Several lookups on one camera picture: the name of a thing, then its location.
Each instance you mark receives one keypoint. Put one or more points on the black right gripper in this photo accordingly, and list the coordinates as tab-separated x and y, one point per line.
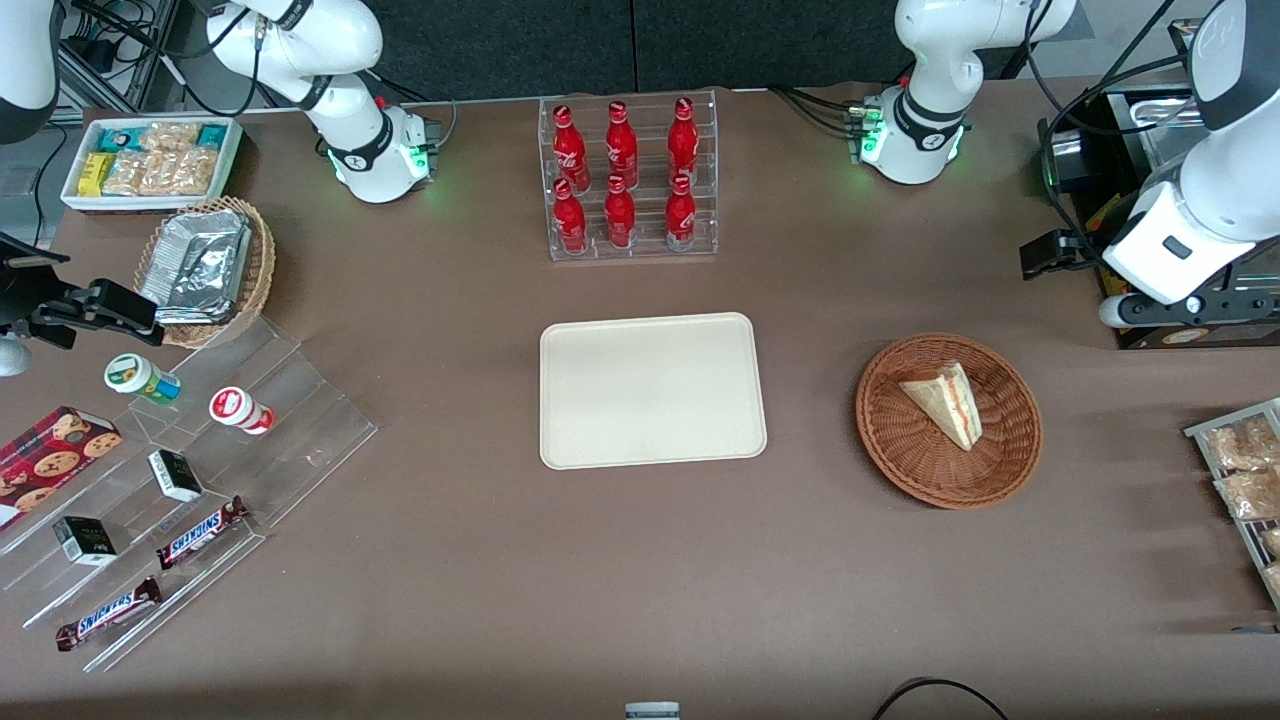
22	296

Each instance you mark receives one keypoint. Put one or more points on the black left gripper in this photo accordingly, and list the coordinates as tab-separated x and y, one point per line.
1082	245

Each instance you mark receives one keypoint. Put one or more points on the triangular sandwich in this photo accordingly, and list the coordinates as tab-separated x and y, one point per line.
945	405

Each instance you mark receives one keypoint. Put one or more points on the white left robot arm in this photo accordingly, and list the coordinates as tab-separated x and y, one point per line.
925	60

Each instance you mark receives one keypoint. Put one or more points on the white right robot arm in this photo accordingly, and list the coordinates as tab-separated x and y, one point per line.
350	130

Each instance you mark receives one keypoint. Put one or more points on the light tan wicker basket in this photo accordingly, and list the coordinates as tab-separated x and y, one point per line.
258	270

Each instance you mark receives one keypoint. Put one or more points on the tray of packaged snacks right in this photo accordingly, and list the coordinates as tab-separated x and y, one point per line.
1200	432

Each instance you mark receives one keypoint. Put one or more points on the brown round wicker basket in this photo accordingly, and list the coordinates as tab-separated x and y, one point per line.
900	450

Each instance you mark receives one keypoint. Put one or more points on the cream plastic tray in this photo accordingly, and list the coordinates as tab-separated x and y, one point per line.
650	390

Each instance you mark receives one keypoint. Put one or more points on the green lid yogurt cup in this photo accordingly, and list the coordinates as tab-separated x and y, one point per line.
135	375

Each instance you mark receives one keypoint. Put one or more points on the white rectangular snack box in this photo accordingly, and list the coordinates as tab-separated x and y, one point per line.
70	195

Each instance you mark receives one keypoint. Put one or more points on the clear nut snack bag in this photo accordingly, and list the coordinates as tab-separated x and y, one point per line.
125	175
185	172
170	135

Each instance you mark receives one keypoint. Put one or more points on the yellow snack packet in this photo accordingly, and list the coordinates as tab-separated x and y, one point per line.
95	172

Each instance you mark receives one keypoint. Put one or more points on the red lid yogurt cup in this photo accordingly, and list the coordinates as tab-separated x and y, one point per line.
235	407

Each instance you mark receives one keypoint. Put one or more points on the red plaid cookie box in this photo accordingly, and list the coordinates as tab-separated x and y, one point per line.
50	460

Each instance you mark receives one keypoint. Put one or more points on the small black carton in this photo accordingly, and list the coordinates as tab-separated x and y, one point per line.
85	540
175	475

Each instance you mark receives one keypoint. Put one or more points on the teal snack packet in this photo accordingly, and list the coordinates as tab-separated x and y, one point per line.
120	138
211	136

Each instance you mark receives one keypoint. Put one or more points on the clear acrylic stepped stand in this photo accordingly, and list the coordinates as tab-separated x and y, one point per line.
300	420

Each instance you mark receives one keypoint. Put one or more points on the Snickers chocolate bar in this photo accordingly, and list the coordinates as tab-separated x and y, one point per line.
200	532
108	614

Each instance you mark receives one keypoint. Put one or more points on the clear pastry snack bag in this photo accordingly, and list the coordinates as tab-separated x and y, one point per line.
1245	445
1272	542
1250	495

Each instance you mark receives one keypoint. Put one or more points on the red cola bottle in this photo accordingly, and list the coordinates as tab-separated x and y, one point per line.
683	138
570	220
681	215
619	215
621	140
570	145

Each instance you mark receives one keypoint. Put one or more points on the clear acrylic bottle rack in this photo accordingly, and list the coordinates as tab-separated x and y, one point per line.
640	245

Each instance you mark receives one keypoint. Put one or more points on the small grey device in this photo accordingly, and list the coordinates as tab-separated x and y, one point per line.
652	711

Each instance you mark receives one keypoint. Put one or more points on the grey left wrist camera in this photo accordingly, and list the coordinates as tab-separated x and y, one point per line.
1180	308

